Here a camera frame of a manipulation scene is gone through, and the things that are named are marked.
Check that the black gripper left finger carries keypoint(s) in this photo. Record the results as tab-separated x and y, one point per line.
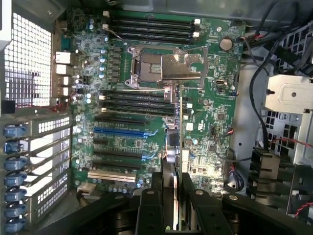
149	208

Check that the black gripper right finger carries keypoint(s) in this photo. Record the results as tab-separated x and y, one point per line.
207	210

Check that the white expansion slot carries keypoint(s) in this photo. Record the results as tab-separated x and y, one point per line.
111	175

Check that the long black expansion slot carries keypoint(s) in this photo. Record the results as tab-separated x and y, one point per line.
119	120
116	164
117	153

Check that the blue expansion slot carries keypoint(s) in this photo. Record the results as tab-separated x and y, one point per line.
119	132

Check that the grey metal PC case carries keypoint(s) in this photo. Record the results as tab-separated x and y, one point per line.
244	137

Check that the short black expansion slot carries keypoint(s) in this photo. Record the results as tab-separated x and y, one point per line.
100	141

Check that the black RAM slot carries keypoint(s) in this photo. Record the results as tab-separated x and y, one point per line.
139	110
134	93
151	18
151	24
151	30
139	104
137	99
151	36

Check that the green motherboard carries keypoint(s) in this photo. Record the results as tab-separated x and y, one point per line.
215	102

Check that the blue slot retention clip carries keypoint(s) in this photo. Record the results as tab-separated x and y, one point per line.
13	147
14	131
15	163
15	179
14	210
14	224
14	194

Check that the silver CPU socket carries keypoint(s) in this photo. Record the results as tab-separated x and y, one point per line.
144	66

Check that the grey metal disk bay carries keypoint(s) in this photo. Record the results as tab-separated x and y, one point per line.
291	94

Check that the silver metal socket cover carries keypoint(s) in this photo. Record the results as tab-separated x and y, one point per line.
178	67

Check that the round silver coin battery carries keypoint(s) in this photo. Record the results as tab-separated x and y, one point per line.
225	43

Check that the silver rear port block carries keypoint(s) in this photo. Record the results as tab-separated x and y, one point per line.
63	63

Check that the perforated metal fan grille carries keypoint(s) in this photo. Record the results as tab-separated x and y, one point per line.
27	61

